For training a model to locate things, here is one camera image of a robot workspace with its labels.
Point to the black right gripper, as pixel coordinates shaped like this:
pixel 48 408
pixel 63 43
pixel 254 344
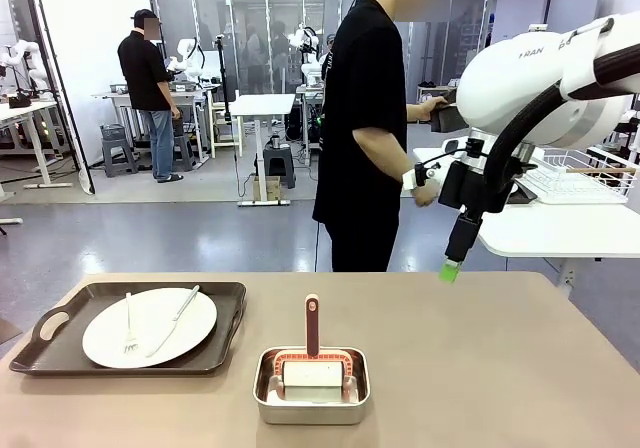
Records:
pixel 457 183

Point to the dark brown object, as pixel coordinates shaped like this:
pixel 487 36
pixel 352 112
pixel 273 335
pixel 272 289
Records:
pixel 450 120

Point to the lint roller with peach frame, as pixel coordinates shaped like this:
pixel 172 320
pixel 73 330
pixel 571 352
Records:
pixel 312 375

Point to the person's left forearm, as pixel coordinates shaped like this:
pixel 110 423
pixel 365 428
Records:
pixel 412 113

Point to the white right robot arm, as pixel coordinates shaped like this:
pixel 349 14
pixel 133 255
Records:
pixel 510 83

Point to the person's right forearm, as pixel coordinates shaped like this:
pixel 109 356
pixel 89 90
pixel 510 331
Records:
pixel 390 163

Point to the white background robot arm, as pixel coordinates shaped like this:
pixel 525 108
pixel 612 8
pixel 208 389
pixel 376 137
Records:
pixel 30 60
pixel 185 53

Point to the person's right hand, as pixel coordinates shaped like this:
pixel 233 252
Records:
pixel 427 197

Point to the person's left hand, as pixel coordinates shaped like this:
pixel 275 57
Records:
pixel 430 109

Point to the dark grey tray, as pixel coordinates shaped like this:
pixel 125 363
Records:
pixel 525 195

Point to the white side table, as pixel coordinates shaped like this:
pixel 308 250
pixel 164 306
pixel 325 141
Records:
pixel 550 228

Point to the thin wooden stick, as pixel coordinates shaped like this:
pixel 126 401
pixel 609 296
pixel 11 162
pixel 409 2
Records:
pixel 600 170

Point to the person in black t-shirt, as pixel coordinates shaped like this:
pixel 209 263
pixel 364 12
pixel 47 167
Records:
pixel 365 93

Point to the grey plastic stool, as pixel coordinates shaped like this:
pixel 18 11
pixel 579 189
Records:
pixel 277 163
pixel 120 155

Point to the cardboard box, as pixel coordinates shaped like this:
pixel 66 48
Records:
pixel 267 190

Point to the rectangular metal tin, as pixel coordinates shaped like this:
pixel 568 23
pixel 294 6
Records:
pixel 310 413

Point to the white standing desk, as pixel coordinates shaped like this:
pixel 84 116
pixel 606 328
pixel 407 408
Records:
pixel 262 104

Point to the dark brown serving tray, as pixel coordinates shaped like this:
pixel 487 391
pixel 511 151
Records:
pixel 225 338

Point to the black tripod pole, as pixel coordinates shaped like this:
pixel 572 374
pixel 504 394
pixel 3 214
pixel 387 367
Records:
pixel 223 78

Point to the silver table knife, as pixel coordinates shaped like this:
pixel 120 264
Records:
pixel 180 310

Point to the white round plate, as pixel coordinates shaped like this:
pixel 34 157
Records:
pixel 155 313

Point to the silver fork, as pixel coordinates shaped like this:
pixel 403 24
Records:
pixel 128 318

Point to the man in black shirt, jeans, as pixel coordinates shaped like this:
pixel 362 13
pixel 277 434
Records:
pixel 145 68

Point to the grey plastic basket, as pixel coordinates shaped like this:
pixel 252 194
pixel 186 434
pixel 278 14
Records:
pixel 113 132

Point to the grey lab workbench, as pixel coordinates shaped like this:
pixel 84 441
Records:
pixel 112 93

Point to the white backdrop panel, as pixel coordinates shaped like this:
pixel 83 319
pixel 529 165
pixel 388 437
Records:
pixel 90 43

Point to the white lab table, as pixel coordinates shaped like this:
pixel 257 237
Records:
pixel 30 110

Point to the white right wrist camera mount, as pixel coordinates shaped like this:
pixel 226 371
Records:
pixel 412 178

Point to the tripod with white camera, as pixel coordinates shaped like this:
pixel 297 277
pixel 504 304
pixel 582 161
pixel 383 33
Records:
pixel 537 27

